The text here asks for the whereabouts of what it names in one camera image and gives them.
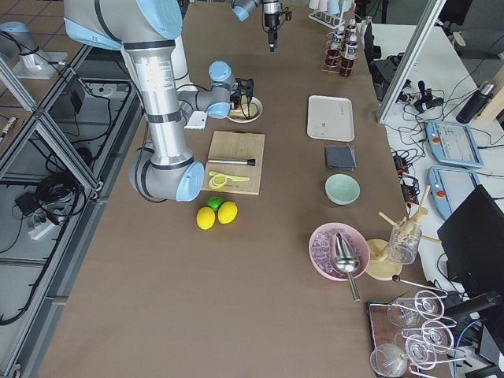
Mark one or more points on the copper wire bottle rack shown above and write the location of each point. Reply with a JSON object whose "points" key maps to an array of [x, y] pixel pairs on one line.
{"points": [[332, 65]]}

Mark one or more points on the wooden stand round base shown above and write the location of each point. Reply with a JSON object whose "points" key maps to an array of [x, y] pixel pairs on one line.
{"points": [[388, 257]]}

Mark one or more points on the lemon slice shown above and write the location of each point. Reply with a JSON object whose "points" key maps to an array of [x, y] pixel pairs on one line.
{"points": [[217, 182]]}

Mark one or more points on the blue teach pendant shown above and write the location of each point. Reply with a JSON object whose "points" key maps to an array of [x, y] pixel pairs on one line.
{"points": [[453, 144], [450, 187]]}

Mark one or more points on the white round plate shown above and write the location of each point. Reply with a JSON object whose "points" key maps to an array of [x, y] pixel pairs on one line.
{"points": [[258, 103]]}

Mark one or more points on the tea bottle white cap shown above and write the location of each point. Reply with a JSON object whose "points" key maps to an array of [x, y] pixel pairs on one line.
{"points": [[336, 41]]}

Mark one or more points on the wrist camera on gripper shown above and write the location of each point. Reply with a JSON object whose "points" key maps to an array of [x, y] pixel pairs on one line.
{"points": [[197, 121]]}

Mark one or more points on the aluminium frame post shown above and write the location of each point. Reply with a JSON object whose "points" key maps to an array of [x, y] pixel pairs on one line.
{"points": [[414, 47]]}

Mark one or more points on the bread slice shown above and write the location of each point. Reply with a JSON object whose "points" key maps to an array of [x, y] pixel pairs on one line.
{"points": [[244, 112]]}

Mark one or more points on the black monitor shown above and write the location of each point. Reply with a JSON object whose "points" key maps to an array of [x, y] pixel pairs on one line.
{"points": [[472, 238]]}

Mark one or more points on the cream rabbit tray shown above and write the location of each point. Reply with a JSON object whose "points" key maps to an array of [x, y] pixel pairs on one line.
{"points": [[330, 118]]}

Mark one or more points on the wooden cutting board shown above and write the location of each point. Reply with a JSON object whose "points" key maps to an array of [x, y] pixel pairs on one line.
{"points": [[237, 145]]}

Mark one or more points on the steel ice scoop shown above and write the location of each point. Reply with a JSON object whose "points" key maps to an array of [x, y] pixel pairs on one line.
{"points": [[346, 263]]}

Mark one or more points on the green bowl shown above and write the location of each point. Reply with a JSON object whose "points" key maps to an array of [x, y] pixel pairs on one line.
{"points": [[342, 189]]}

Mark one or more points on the yellow plastic knife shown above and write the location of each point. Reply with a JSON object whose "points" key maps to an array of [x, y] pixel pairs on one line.
{"points": [[231, 177]]}

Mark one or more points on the yellow lemon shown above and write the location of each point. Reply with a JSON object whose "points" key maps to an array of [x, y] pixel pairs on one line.
{"points": [[205, 218], [227, 212]]}

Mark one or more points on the white wire cup rack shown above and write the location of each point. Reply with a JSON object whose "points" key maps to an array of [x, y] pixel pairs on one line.
{"points": [[330, 13]]}

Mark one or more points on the steel muddler black tip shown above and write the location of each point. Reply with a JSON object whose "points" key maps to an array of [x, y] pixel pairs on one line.
{"points": [[229, 161]]}

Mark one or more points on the wine glass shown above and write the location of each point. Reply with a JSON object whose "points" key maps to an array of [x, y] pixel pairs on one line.
{"points": [[435, 333], [390, 360], [423, 356], [409, 312]]}

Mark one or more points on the pink bowl with ice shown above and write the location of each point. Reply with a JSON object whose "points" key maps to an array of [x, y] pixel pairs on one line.
{"points": [[322, 245]]}

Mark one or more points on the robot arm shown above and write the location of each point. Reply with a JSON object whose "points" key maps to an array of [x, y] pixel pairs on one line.
{"points": [[148, 35], [242, 9]]}

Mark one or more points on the black thermos bottle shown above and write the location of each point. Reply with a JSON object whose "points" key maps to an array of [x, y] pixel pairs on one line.
{"points": [[477, 101]]}

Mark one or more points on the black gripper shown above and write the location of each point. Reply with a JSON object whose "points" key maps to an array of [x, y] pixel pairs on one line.
{"points": [[236, 99], [270, 20]]}

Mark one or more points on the glass jar with sticks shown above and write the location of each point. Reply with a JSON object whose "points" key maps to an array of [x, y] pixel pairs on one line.
{"points": [[404, 242]]}

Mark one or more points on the grey folded cloth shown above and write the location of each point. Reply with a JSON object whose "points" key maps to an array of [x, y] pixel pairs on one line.
{"points": [[340, 157]]}

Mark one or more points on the green lime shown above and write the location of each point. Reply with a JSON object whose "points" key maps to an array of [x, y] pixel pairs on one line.
{"points": [[215, 203]]}

